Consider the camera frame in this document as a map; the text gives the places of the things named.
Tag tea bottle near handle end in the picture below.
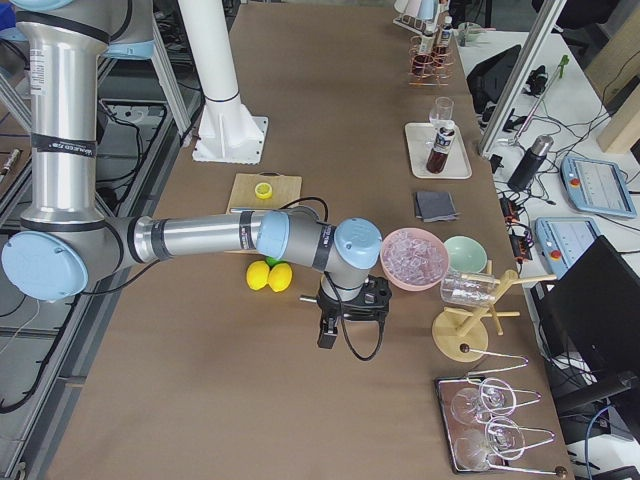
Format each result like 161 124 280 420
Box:
414 29 435 76

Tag wine glass lower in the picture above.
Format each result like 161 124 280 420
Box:
454 417 525 471

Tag aluminium frame rail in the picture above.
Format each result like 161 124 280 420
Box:
1 26 199 479

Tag green bowl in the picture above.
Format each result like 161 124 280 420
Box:
444 236 488 273

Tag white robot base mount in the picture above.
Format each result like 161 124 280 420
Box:
179 0 268 165

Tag metal reacher grabber tool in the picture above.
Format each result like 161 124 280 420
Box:
514 54 571 141

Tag wooden glass drying stand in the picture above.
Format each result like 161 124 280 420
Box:
432 265 557 362

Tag blue teach pendant tablet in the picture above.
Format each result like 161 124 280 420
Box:
561 156 637 218

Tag clear glass on tray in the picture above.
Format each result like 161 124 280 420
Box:
427 96 455 147

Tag black monitor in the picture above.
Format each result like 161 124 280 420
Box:
544 234 640 376

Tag bamboo cutting board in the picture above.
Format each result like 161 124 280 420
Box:
224 172 304 256

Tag metal ice scoop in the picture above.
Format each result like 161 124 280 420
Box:
299 295 317 304

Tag grey folded cloth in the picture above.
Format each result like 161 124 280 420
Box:
414 191 458 223

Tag yellow lemon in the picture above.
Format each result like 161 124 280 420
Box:
245 260 270 291
268 263 293 293

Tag wine glass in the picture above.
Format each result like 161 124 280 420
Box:
454 417 525 471
451 378 515 425

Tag cream rectangular tray plate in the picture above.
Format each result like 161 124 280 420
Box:
404 120 472 179

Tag wine glass upper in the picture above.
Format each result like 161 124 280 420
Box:
451 378 515 425

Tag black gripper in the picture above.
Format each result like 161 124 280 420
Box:
316 275 391 348

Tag black tray with glasses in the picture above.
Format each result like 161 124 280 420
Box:
435 377 568 479

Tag black thermos bottle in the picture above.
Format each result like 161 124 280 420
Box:
507 135 554 192

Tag pink bowl with ice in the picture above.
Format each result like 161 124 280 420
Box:
380 228 449 291

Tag tea bottle white cap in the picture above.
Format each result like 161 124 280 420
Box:
432 16 453 67
426 121 455 174

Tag clear glass on stand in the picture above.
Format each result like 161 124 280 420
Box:
440 270 499 307

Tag half lemon slice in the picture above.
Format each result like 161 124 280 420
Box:
254 182 273 200

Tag copper wire bottle basket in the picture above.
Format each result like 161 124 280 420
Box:
408 31 453 87

